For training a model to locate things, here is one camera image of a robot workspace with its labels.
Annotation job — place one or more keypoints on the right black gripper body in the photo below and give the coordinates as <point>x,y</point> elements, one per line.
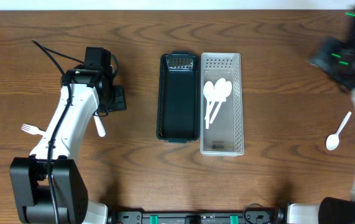
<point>321,54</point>

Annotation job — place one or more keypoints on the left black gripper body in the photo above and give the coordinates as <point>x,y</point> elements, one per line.
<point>119,98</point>

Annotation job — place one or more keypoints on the white plastic spoon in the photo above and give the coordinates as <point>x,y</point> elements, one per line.
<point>332,141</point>
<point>213,93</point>
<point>208,92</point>
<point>225,90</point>
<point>99,126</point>

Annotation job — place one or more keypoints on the white plastic fork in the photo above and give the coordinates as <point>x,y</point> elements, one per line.
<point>33,130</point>

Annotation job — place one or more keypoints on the white plastic spoon top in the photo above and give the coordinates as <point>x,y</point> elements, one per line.
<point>208,92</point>

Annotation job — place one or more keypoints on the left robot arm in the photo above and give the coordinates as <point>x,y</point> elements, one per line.
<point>47,185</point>

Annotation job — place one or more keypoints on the black plastic basket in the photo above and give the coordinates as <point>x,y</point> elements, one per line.
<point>179,98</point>

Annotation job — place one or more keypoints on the clear plastic basket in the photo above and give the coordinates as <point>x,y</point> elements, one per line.
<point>225,136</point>

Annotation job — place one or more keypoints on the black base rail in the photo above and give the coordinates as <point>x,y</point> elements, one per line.
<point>255,215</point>

